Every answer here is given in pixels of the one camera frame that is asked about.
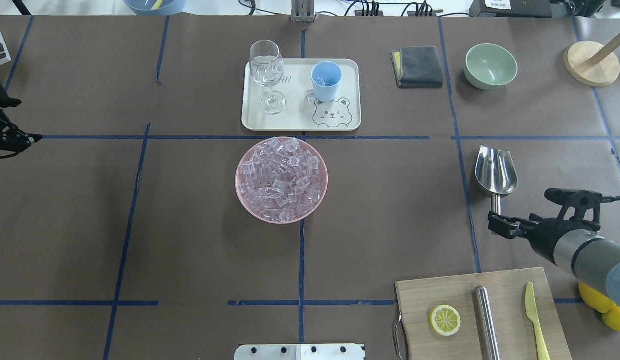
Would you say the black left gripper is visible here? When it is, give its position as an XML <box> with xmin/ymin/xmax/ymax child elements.
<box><xmin>0</xmin><ymin>82</ymin><xmax>43</xmax><ymax>151</ymax></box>

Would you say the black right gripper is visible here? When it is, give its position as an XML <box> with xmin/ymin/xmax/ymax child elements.
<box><xmin>488</xmin><ymin>210</ymin><xmax>573</xmax><ymax>264</ymax></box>

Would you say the stainless steel ice scoop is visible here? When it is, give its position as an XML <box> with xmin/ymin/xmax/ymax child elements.
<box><xmin>475</xmin><ymin>145</ymin><xmax>518</xmax><ymax>215</ymax></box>

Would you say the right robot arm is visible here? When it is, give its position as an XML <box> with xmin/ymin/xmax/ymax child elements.
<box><xmin>488</xmin><ymin>210</ymin><xmax>620</xmax><ymax>306</ymax></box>

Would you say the pile of clear ice cubes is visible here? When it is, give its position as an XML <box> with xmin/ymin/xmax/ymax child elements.
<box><xmin>238</xmin><ymin>137</ymin><xmax>325</xmax><ymax>223</ymax></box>

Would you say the light blue cup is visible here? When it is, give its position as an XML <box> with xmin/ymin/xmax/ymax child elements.
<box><xmin>310</xmin><ymin>61</ymin><xmax>343</xmax><ymax>102</ymax></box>

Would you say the spilled ice cube on tray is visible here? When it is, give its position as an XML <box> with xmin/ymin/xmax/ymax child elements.
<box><xmin>305</xmin><ymin>89</ymin><xmax>316</xmax><ymax>104</ymax></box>

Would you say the yellow plastic knife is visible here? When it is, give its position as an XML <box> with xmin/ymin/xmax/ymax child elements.
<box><xmin>524</xmin><ymin>282</ymin><xmax>551</xmax><ymax>360</ymax></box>

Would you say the lemon half slice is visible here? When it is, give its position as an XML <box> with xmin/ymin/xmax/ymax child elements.
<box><xmin>429</xmin><ymin>304</ymin><xmax>461</xmax><ymax>337</ymax></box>

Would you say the wooden cutting board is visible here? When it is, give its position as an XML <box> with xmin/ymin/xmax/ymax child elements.
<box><xmin>395</xmin><ymin>268</ymin><xmax>572</xmax><ymax>360</ymax></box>

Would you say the yellow lemon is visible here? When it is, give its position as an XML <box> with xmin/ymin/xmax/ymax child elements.
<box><xmin>578</xmin><ymin>281</ymin><xmax>617</xmax><ymax>314</ymax></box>
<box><xmin>601</xmin><ymin>305</ymin><xmax>620</xmax><ymax>332</ymax></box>

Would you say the steel cylinder tool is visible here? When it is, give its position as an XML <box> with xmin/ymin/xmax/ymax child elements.
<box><xmin>474</xmin><ymin>285</ymin><xmax>501</xmax><ymax>360</ymax></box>

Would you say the green bowl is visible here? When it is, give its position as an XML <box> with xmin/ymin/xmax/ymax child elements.
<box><xmin>464</xmin><ymin>43</ymin><xmax>519</xmax><ymax>91</ymax></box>

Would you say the blue bowl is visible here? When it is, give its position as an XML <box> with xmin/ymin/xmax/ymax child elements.
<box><xmin>124</xmin><ymin>0</ymin><xmax>187</xmax><ymax>16</ymax></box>

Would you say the grey folded cloth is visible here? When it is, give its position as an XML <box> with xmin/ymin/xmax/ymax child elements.
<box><xmin>391</xmin><ymin>46</ymin><xmax>443</xmax><ymax>89</ymax></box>

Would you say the wooden stand round base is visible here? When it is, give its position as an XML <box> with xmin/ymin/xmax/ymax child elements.
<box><xmin>563</xmin><ymin>33</ymin><xmax>620</xmax><ymax>87</ymax></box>

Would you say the yellow plastic fork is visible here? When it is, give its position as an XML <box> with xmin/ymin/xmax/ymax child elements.
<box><xmin>150</xmin><ymin>0</ymin><xmax>164</xmax><ymax>11</ymax></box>

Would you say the cream bear tray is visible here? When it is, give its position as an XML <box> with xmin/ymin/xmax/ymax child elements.
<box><xmin>241</xmin><ymin>58</ymin><xmax>362</xmax><ymax>132</ymax></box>

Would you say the pink bowl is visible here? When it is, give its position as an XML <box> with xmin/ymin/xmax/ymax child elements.
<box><xmin>235</xmin><ymin>137</ymin><xmax>329</xmax><ymax>225</ymax></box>

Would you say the clear wine glass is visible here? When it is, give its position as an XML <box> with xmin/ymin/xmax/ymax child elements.
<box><xmin>249</xmin><ymin>39</ymin><xmax>287</xmax><ymax>115</ymax></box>

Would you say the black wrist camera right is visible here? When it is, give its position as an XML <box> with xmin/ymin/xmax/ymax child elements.
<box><xmin>544</xmin><ymin>187</ymin><xmax>620</xmax><ymax>224</ymax></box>

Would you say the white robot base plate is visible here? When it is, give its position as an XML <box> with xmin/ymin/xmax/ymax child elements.
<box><xmin>234</xmin><ymin>342</ymin><xmax>367</xmax><ymax>360</ymax></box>

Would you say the aluminium frame post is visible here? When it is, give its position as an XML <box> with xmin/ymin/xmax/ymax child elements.
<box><xmin>291</xmin><ymin>0</ymin><xmax>316</xmax><ymax>23</ymax></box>

